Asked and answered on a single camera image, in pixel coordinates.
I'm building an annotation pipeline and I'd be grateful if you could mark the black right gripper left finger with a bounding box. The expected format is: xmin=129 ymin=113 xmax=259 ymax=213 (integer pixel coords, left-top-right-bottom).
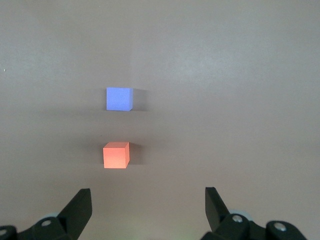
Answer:
xmin=0 ymin=188 xmax=93 ymax=240

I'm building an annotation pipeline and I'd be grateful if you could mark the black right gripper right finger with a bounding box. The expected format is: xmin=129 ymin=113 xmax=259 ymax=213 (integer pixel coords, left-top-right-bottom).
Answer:
xmin=199 ymin=186 xmax=311 ymax=240

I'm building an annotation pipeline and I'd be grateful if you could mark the orange foam block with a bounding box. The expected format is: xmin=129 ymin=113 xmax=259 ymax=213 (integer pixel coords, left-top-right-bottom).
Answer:
xmin=102 ymin=141 xmax=131 ymax=170

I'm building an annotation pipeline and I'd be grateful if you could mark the purple foam block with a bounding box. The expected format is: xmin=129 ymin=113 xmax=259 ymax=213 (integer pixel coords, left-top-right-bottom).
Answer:
xmin=105 ymin=87 xmax=134 ymax=112

